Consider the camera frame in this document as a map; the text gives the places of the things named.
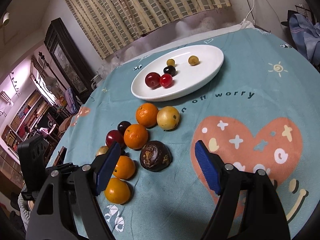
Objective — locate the dark plum back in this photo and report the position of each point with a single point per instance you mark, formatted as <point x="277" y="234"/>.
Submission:
<point x="122" y="126"/>

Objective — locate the checkered beige curtain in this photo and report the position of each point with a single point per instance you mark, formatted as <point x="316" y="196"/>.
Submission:
<point x="110" y="25"/>

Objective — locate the dark framed painting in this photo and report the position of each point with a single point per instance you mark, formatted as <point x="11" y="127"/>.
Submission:
<point x="69" y="60"/>

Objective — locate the beige walnut-like fruit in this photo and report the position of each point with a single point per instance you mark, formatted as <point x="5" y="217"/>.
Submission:
<point x="102" y="150"/>

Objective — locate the large red plum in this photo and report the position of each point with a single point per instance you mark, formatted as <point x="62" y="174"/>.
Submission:
<point x="152" y="80"/>

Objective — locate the smooth orange fruit front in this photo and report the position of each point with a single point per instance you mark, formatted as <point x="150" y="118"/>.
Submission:
<point x="125" y="168"/>

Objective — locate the red plum back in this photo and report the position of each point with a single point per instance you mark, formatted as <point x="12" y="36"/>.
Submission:
<point x="114" y="136"/>

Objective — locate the dark cherry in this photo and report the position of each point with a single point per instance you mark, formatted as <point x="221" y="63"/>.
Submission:
<point x="171" y="70"/>

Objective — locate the small tan longan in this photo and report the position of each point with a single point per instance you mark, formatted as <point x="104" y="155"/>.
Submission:
<point x="170" y="62"/>

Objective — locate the textured orange mandarin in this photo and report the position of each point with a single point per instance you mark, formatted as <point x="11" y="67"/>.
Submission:
<point x="146" y="115"/>

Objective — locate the orange fruit with dimple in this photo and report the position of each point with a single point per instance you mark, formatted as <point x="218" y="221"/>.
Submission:
<point x="136" y="136"/>

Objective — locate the white kettle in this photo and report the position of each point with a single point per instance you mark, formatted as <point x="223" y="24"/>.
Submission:
<point x="96" y="81"/>

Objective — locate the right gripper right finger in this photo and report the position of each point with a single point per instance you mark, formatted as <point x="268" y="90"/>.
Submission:
<point x="263" y="216"/>

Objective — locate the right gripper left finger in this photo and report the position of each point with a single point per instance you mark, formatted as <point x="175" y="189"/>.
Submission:
<point x="72" y="185"/>

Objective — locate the teal patterned tablecloth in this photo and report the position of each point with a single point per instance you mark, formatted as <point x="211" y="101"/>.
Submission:
<point x="260" y="111"/>

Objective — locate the blue clothes pile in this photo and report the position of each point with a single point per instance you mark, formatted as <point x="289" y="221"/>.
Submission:
<point x="306" y="37"/>

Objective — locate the small red cherry tomato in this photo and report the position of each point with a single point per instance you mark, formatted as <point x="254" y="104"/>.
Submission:
<point x="166" y="80"/>

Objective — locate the white oval plate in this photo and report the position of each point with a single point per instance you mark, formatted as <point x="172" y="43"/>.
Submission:
<point x="187" y="79"/>

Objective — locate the yellow round fruit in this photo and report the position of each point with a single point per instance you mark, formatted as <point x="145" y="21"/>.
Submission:
<point x="168" y="118"/>

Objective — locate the dark wrinkled passion fruit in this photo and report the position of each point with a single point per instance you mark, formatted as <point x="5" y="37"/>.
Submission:
<point x="155" y="156"/>

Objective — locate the small green-yellow fruit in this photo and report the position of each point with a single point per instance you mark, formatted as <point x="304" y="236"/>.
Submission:
<point x="193" y="60"/>

